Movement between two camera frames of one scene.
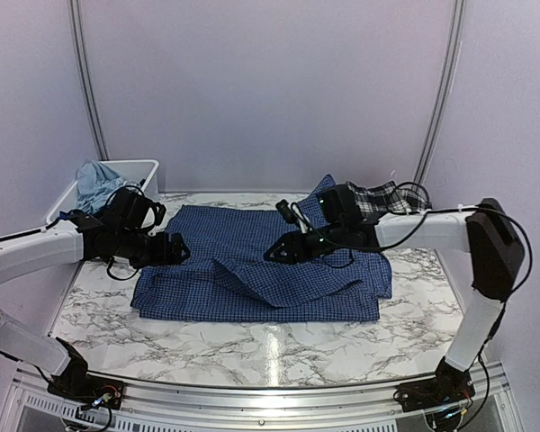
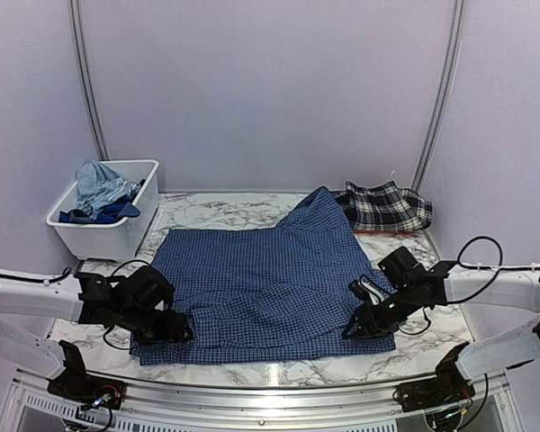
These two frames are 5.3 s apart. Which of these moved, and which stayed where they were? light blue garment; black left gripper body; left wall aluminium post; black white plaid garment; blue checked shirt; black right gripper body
Moved: black left gripper body; black right gripper body; blue checked shirt
Stayed: left wall aluminium post; black white plaid garment; light blue garment
